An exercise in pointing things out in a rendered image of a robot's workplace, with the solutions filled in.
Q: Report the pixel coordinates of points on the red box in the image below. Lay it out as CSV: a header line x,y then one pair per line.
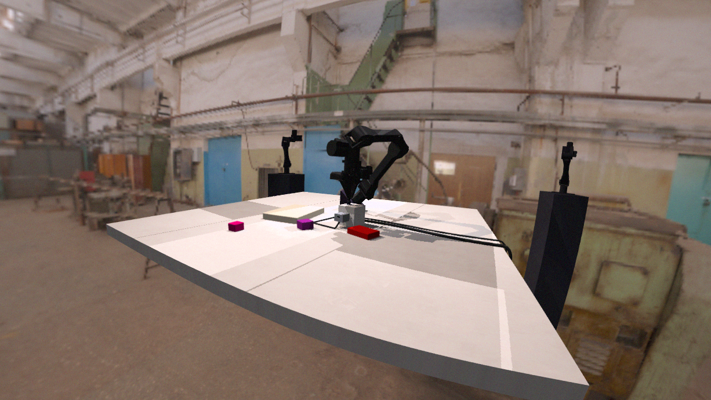
x,y
363,232

